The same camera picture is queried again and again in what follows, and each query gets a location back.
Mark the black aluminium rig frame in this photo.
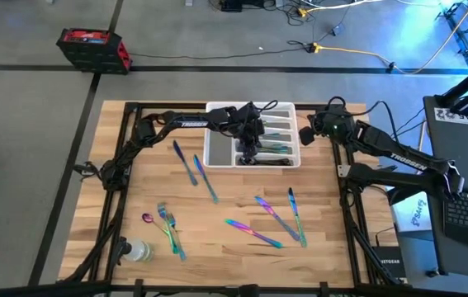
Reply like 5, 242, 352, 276
58, 100, 410, 297

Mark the red black equipment box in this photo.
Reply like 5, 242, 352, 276
54, 27, 133, 76

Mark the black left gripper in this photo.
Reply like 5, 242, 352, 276
231, 102, 266, 166

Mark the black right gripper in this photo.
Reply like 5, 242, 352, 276
299, 110, 344, 146

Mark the white cutlery organizer tray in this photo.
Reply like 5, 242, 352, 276
202, 101, 302, 170

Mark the yellow cable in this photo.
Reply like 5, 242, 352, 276
310, 0, 468, 75

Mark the black network switch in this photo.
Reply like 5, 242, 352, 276
371, 245, 403, 281

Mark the white paper sheet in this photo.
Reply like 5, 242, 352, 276
392, 196, 434, 233

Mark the iridescent rainbow tablespoon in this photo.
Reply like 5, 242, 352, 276
258, 143, 292, 152
260, 147, 294, 156

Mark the clear plastic bottle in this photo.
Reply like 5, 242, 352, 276
116, 236, 155, 264

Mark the iridescent rainbow teaspoon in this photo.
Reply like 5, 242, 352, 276
140, 212, 169, 237

